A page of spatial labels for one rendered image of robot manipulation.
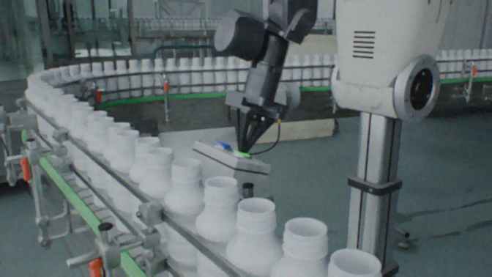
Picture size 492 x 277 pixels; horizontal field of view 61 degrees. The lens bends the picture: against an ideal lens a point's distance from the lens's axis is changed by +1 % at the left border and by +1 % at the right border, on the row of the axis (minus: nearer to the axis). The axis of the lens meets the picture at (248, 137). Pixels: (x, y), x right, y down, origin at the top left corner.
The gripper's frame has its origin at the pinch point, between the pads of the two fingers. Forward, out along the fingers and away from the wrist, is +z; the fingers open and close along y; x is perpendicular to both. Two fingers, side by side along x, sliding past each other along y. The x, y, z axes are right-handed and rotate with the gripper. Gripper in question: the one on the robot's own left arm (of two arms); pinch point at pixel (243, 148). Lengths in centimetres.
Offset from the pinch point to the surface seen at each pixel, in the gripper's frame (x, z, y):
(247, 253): -18.8, 6.6, 27.9
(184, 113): 56, 3, -119
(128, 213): -15.6, 14.7, -4.6
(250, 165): -0.8, 2.2, 3.9
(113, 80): 20, -3, -125
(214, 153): -4.0, 2.2, -2.6
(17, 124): -22, 14, -69
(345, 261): -17.2, 2.9, 37.2
